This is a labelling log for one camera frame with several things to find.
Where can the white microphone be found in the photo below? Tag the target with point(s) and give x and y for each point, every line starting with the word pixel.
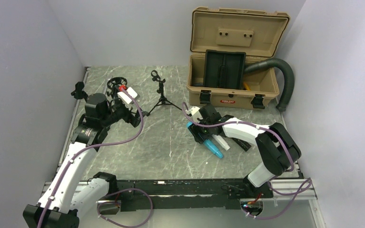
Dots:
pixel 220 140

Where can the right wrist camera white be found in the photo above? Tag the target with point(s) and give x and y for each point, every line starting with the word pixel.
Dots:
pixel 196 116

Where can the yellow handled screwdriver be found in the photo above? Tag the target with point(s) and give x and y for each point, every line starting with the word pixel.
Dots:
pixel 246 86

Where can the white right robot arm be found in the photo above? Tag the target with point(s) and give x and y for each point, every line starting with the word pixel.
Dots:
pixel 276 147

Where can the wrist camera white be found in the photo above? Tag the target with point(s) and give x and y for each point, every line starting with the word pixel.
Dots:
pixel 196 116
pixel 126 93

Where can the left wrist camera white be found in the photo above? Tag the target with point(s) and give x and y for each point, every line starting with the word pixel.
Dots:
pixel 126 93

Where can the cyan microphone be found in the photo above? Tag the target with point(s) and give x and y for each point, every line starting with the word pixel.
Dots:
pixel 208 143

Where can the black tool tray insert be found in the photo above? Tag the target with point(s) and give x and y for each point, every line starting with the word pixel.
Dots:
pixel 223 69

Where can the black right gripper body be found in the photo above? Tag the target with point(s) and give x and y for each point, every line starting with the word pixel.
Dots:
pixel 207 129

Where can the black tripod stand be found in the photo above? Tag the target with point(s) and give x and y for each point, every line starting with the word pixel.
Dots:
pixel 113 85
pixel 162 100

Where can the black microphone silver grille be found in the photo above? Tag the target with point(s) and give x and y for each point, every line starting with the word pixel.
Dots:
pixel 242 144

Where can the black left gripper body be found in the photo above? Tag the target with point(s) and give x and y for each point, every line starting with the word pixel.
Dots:
pixel 118 111

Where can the tan plastic toolbox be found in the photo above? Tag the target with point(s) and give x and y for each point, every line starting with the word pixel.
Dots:
pixel 254 32

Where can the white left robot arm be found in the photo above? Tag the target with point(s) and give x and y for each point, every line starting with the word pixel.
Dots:
pixel 60 206

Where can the black round base mic stand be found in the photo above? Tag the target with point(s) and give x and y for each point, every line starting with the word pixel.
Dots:
pixel 79 93

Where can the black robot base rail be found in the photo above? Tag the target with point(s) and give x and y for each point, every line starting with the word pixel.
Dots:
pixel 132 195

